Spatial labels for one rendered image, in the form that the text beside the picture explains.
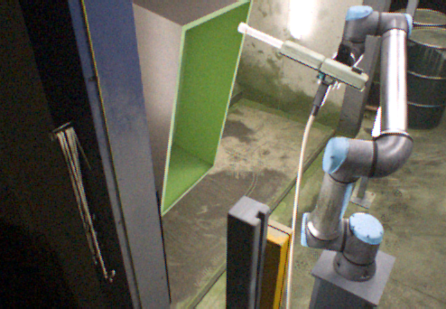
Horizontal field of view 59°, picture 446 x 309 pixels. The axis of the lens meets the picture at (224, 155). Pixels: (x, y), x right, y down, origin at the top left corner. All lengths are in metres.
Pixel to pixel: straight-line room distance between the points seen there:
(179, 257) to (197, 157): 0.68
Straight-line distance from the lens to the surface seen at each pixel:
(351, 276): 1.94
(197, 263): 2.70
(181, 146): 2.86
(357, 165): 1.28
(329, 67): 1.39
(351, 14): 1.63
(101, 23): 0.98
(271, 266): 0.85
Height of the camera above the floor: 2.14
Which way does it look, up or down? 36 degrees down
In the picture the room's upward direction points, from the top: 1 degrees clockwise
